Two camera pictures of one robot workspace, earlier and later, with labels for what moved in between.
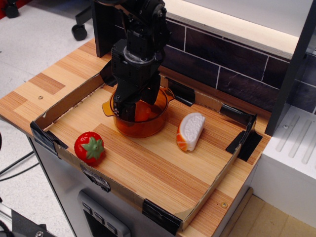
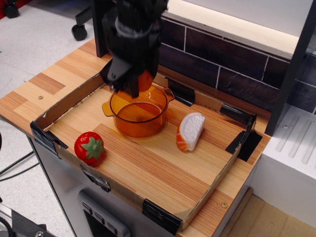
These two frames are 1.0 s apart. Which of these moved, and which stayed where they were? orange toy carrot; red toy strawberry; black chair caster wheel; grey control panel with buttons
Moved: orange toy carrot
Stayed: black chair caster wheel; grey control panel with buttons; red toy strawberry
